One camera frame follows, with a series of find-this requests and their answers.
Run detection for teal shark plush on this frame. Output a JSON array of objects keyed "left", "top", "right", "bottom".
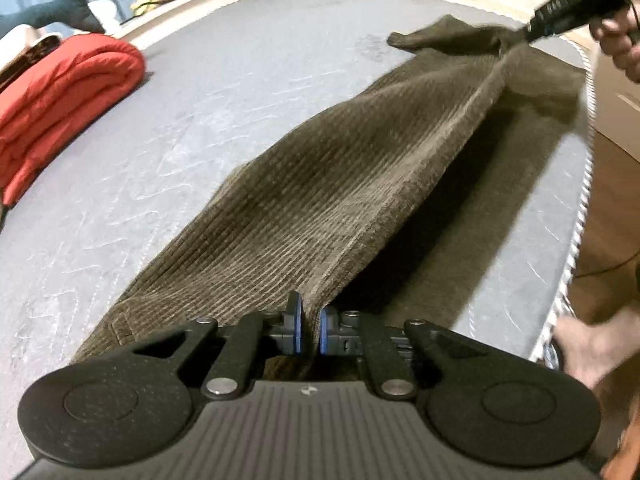
[{"left": 1, "top": 0, "right": 105, "bottom": 37}]

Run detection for person's bare foot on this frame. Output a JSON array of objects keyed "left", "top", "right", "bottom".
[{"left": 553, "top": 301, "right": 639, "bottom": 389}]

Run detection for white pillow on stack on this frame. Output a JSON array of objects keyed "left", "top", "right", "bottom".
[{"left": 0, "top": 24, "right": 44, "bottom": 72}]

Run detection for person's right hand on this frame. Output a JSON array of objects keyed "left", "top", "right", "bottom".
[{"left": 589, "top": 6, "right": 640, "bottom": 84}]

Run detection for olive corduroy pants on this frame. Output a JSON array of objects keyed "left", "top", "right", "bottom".
[{"left": 75, "top": 15, "right": 586, "bottom": 362}]

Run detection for red folded quilt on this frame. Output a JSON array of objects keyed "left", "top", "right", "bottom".
[{"left": 1, "top": 34, "right": 145, "bottom": 207}]

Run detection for grey quilted mattress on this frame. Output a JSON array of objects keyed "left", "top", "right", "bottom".
[{"left": 1, "top": 0, "right": 592, "bottom": 479}]

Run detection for dark star-pattern folded blanket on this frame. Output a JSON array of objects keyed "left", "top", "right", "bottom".
[{"left": 0, "top": 34, "right": 63, "bottom": 91}]

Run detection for white plush toy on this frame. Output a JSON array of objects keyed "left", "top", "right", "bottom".
[{"left": 88, "top": 0, "right": 119, "bottom": 35}]

